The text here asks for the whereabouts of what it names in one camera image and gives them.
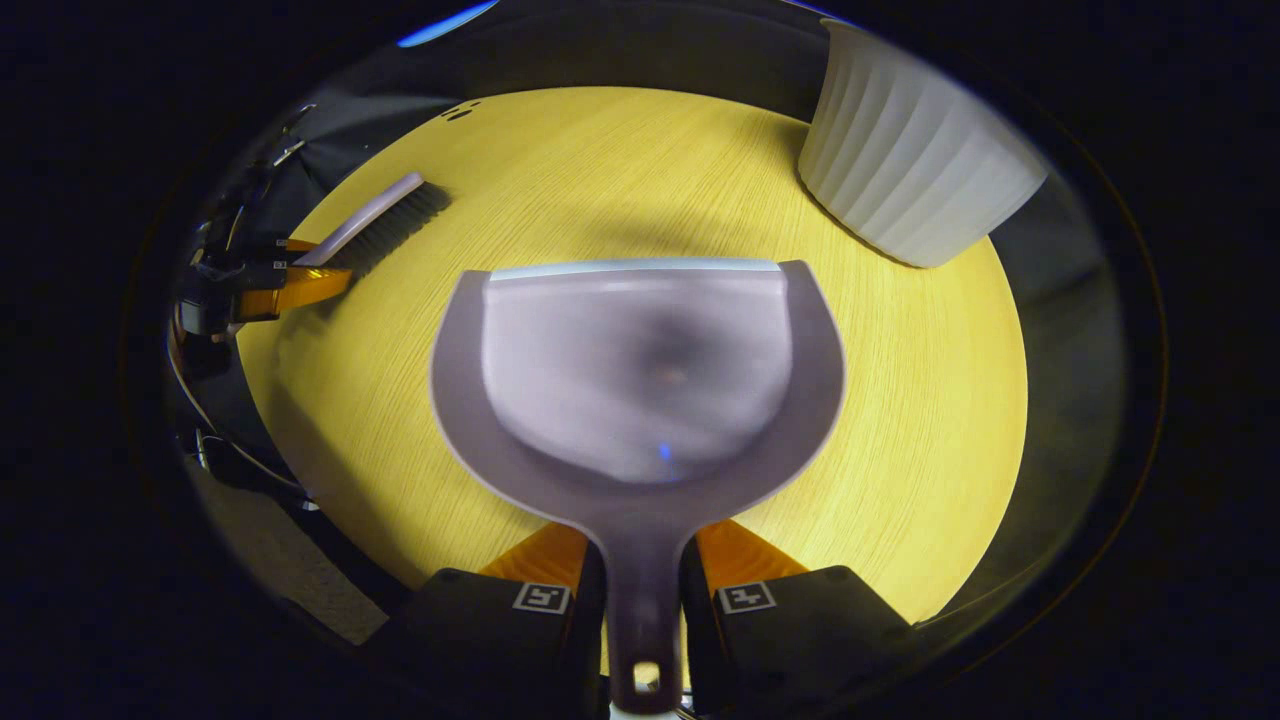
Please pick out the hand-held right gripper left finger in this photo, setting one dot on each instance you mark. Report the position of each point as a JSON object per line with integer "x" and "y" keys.
{"x": 480, "y": 640}

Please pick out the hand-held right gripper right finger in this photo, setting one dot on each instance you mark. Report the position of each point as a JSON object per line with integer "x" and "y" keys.
{"x": 800, "y": 640}

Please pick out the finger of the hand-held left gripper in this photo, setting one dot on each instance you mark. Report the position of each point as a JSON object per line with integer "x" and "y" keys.
{"x": 300, "y": 288}
{"x": 250, "y": 275}

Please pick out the small pink broom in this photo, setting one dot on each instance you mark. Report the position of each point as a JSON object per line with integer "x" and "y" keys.
{"x": 385, "y": 225}

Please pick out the pink dustpan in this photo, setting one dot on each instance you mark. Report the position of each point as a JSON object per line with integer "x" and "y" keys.
{"x": 640, "y": 380}

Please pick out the white ribbed garbage bin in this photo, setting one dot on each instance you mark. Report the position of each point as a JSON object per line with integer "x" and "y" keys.
{"x": 920, "y": 170}

